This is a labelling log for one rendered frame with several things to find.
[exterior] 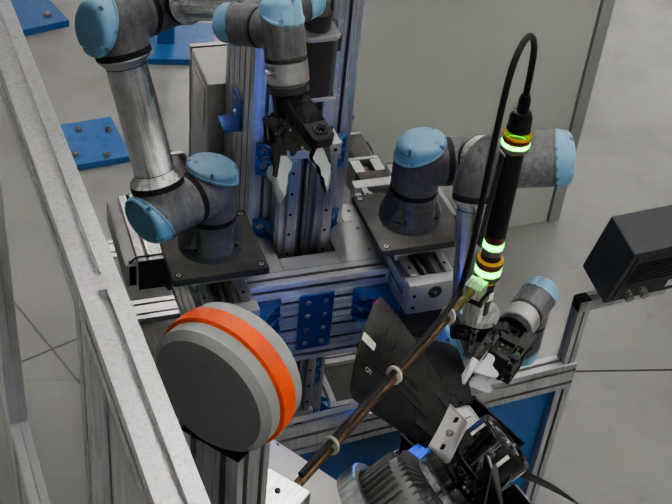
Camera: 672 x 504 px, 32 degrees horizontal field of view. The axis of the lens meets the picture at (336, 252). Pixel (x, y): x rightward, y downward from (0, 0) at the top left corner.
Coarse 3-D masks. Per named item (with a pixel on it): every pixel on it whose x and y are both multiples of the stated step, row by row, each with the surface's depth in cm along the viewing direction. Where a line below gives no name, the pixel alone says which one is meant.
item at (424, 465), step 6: (426, 456) 213; (420, 462) 210; (426, 462) 210; (426, 468) 208; (426, 474) 207; (432, 474) 207; (432, 480) 206; (438, 480) 207; (432, 486) 205; (438, 486) 205; (438, 492) 205; (444, 492) 205; (444, 498) 205; (450, 498) 206
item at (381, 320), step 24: (384, 312) 202; (384, 336) 199; (408, 336) 204; (360, 360) 192; (384, 360) 197; (360, 384) 191; (408, 384) 200; (432, 384) 204; (384, 408) 195; (408, 408) 199; (432, 408) 203; (408, 432) 199; (432, 432) 202
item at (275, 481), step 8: (272, 472) 153; (272, 480) 152; (280, 480) 152; (288, 480) 153; (272, 488) 151; (280, 488) 151; (288, 488) 152; (296, 488) 152; (304, 488) 152; (272, 496) 150; (280, 496) 150; (288, 496) 151; (296, 496) 151; (304, 496) 151
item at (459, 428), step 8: (448, 408) 206; (448, 416) 206; (456, 416) 208; (440, 424) 205; (448, 424) 206; (456, 424) 207; (464, 424) 209; (440, 432) 205; (456, 432) 207; (464, 432) 208; (432, 440) 203; (440, 440) 205; (448, 440) 206; (456, 440) 207; (432, 448) 203; (448, 448) 206; (456, 448) 207; (440, 456) 204; (448, 456) 206
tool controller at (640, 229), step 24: (624, 216) 260; (648, 216) 261; (600, 240) 265; (624, 240) 256; (648, 240) 257; (600, 264) 267; (624, 264) 258; (648, 264) 259; (600, 288) 268; (624, 288) 265; (648, 288) 270
